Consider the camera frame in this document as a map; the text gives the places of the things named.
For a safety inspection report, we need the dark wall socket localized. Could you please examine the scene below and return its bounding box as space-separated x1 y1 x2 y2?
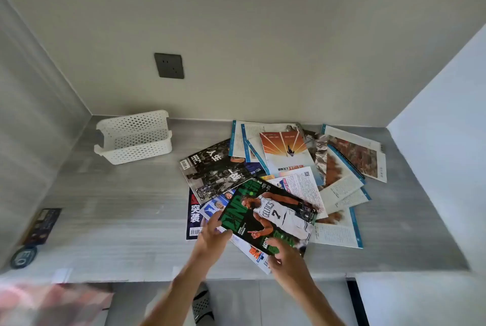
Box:
153 53 185 80

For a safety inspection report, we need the person's right hand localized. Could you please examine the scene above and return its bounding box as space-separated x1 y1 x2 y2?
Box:
264 237 316 295

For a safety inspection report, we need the white perforated plastic basket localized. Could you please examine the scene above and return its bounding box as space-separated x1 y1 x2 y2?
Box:
94 109 174 166

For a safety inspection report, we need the green cover basketball magazine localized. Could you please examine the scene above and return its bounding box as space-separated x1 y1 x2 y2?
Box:
219 177 318 258

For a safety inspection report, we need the person's left forearm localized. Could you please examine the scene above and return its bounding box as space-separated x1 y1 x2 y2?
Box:
139 257 214 326

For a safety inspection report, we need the dark rectangular leaflet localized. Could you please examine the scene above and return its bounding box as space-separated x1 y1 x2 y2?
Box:
22 208 63 246

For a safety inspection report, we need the grey perforated slipper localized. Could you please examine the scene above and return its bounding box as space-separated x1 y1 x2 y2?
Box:
191 283 216 325

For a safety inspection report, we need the person's left hand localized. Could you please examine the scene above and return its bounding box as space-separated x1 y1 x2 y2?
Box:
191 210 233 269

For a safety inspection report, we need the round dark blue badge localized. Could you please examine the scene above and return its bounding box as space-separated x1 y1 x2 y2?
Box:
10 244 38 270

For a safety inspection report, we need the black frame bar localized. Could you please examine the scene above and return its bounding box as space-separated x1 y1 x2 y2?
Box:
346 278 370 326

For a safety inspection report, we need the pile of assorted magazines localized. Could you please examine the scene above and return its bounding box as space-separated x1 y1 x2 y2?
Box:
178 119 388 275

